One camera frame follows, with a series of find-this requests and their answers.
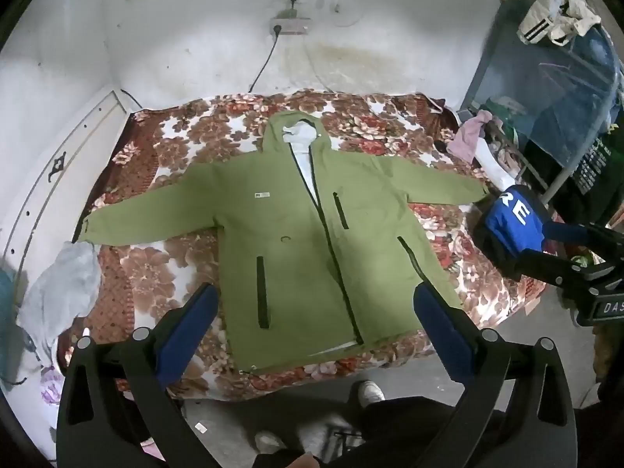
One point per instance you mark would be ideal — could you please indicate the white striped jacket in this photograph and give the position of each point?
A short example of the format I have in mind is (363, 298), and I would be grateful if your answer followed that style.
(555, 14)

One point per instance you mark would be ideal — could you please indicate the purple patterned cloth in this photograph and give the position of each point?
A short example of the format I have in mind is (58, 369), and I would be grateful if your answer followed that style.
(51, 387)

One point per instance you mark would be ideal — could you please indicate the floral blanket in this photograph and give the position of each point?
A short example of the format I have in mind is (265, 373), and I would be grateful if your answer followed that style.
(161, 263)

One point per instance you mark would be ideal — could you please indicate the wall power strip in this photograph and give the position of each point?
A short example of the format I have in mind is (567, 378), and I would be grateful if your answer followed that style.
(291, 26)

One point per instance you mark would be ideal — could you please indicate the metal clothes rack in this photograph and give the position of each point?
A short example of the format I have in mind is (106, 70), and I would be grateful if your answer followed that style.
(536, 92)

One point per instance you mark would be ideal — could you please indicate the paper scrap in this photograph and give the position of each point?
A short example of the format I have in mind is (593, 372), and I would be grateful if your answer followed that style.
(200, 427)

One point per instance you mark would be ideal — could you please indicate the white panel with black ornament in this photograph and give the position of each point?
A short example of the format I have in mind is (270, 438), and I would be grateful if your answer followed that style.
(58, 195)

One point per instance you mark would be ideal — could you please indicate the person's white shoe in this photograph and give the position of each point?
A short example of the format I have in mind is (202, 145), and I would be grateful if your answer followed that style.
(370, 392)
(268, 442)

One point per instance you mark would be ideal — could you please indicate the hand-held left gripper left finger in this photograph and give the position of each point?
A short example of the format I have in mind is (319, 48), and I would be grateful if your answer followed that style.
(187, 331)

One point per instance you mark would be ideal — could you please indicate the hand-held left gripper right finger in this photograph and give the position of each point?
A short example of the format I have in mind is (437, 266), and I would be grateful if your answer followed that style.
(441, 331)

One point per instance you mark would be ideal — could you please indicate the white sock-like cloth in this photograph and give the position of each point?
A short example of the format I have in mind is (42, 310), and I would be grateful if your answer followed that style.
(492, 165)

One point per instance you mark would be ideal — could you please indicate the green hooded jacket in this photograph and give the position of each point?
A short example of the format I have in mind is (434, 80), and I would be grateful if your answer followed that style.
(292, 234)

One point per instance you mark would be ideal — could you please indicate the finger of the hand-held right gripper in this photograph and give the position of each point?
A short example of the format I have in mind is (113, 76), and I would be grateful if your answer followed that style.
(507, 263)
(512, 224)

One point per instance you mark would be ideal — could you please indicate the black printed shirt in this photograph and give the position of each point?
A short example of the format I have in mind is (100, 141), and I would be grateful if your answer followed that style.
(597, 170)

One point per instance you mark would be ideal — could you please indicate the pink cloth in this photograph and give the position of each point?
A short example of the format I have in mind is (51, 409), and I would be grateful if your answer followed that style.
(468, 136)

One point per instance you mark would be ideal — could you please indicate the grey cloth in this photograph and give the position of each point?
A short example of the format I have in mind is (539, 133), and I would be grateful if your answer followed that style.
(63, 287)

